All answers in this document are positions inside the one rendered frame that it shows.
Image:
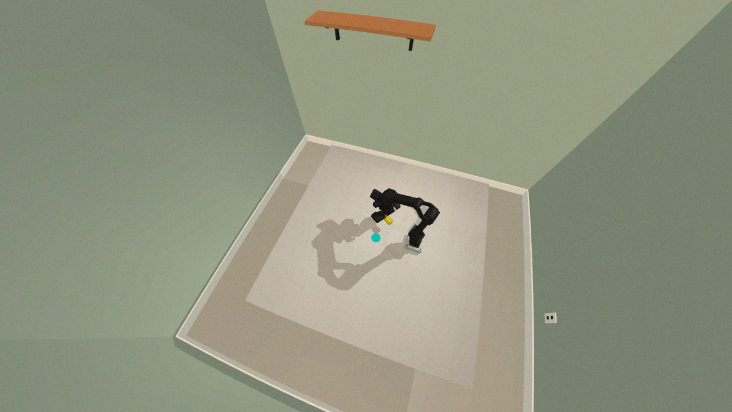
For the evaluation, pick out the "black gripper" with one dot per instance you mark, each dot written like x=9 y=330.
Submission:
x=380 y=215

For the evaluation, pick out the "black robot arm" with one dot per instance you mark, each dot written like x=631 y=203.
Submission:
x=390 y=197

